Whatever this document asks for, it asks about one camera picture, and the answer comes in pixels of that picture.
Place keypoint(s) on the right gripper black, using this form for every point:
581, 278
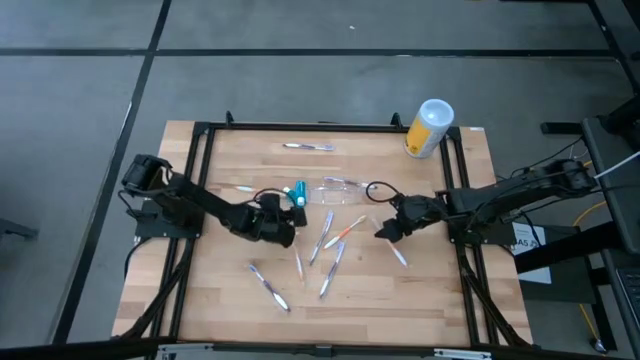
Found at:
425, 216

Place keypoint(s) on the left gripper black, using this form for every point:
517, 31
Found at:
265, 227

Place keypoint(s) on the purple toothbrush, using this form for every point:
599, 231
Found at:
322, 235
310, 146
332, 270

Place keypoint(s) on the small plastic wrapper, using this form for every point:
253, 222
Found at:
299, 265

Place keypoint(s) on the orange white toothbrush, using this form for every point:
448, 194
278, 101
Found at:
345, 232
245, 188

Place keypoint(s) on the clear acrylic organizer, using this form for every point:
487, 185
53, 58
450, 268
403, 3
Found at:
340, 196

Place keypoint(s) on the plastic at edge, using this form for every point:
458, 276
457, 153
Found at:
270, 288

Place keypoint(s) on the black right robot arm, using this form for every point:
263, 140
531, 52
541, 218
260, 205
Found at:
500, 197

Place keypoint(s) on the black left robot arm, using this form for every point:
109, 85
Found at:
200, 200

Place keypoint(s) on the white yellow wipes canister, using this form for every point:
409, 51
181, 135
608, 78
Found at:
425, 135

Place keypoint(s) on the white paper sheet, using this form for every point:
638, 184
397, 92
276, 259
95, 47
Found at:
525, 235

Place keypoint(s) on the black side desk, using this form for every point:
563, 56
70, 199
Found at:
565, 247

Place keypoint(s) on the black furniture base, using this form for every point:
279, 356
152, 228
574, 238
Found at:
560, 128

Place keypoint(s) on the black crossbar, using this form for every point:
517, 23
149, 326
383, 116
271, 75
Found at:
100, 350

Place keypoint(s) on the black keyboard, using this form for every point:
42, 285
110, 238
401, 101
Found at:
631, 295

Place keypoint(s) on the grey chair leg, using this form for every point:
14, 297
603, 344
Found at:
15, 229

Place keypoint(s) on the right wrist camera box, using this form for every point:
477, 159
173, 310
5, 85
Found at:
412, 205

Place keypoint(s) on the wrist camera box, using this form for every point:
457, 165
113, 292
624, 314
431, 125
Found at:
270, 202
412, 205

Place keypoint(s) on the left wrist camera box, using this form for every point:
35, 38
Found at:
270, 202

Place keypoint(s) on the black aluminium table frame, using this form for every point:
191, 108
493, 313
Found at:
300, 125

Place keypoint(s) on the silver metal bracket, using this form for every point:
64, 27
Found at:
462, 355
185, 352

